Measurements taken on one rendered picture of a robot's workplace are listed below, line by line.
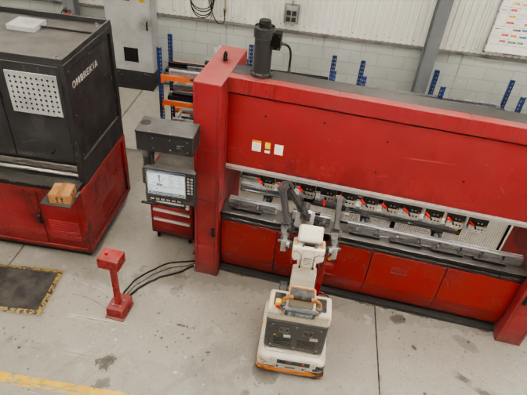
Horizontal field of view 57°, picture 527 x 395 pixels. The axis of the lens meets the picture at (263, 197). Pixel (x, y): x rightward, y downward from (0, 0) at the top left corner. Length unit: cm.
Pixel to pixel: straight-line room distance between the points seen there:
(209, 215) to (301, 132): 129
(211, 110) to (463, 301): 316
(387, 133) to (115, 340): 318
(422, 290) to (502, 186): 138
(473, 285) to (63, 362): 396
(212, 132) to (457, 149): 209
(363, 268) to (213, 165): 186
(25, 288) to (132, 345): 136
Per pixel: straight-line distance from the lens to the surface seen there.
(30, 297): 557
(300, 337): 441
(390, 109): 414
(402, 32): 857
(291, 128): 432
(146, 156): 437
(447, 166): 445
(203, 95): 416
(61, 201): 498
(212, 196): 471
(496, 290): 531
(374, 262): 503
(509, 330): 561
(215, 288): 535
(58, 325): 527
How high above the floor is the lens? 406
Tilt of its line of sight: 38 degrees down
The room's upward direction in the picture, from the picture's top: 6 degrees clockwise
